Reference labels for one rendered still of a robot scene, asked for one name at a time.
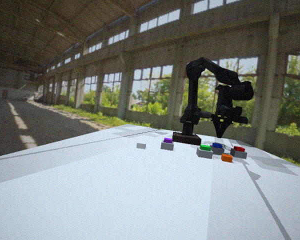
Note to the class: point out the red button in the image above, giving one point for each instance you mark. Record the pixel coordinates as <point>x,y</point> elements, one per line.
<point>238,152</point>

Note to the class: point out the orange block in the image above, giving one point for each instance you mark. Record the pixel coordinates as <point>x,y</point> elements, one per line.
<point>226,158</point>

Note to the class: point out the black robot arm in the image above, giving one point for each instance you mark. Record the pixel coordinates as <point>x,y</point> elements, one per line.
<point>239,91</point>

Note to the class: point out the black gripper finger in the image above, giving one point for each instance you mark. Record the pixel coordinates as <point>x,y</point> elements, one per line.
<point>223,127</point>
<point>217,125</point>

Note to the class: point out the blue button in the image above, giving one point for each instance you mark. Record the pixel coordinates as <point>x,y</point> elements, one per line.
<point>217,148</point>

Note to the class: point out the purple button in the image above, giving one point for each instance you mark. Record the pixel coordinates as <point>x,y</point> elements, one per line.
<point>167,144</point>

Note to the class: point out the green button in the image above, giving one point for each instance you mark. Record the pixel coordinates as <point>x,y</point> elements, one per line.
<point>204,151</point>

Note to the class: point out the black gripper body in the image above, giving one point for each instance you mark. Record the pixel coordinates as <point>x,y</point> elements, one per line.
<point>216,117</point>

